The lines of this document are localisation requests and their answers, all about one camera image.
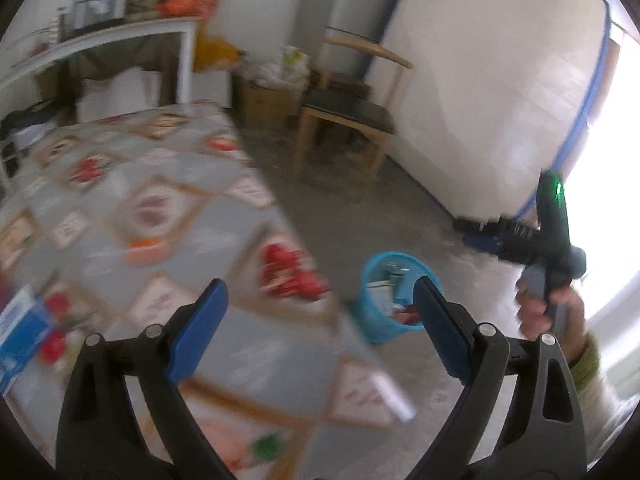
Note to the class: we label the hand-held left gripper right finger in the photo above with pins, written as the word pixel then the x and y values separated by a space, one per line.
pixel 442 330

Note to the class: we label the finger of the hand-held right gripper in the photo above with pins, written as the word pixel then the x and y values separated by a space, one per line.
pixel 480 237

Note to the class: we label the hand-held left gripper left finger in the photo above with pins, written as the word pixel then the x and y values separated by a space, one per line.
pixel 197 330

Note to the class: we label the red paper packet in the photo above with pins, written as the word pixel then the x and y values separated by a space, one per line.
pixel 407 317

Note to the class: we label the blue plastic wastebasket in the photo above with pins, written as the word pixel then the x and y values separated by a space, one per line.
pixel 372 315

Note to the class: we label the blue white long box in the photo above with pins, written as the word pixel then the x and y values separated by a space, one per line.
pixel 20 335

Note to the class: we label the person's right forearm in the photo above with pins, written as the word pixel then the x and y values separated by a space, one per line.
pixel 605 400

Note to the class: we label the person's right hand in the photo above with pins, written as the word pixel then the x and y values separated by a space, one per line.
pixel 532 317

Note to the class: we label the fruit print tablecloth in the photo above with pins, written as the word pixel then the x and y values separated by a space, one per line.
pixel 200 340

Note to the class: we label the white mattress blue edge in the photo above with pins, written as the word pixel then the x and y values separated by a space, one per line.
pixel 490 95

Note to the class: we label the wooden chair dark seat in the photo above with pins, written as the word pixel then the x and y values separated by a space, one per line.
pixel 350 110

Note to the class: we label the brown cardboard box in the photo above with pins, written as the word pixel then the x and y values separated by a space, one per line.
pixel 265 105

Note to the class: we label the white sack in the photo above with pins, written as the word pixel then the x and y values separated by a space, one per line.
pixel 120 92

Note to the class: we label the cardboard box with bags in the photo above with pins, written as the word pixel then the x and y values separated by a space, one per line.
pixel 287 62

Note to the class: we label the yellow plastic bag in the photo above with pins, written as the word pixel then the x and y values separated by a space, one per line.
pixel 215 52

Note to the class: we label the white side table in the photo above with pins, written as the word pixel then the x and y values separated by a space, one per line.
pixel 125 30

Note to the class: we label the orange plastic bag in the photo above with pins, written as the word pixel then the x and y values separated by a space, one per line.
pixel 187 0

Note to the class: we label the silver rice cooker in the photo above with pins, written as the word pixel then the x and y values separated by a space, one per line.
pixel 100 5

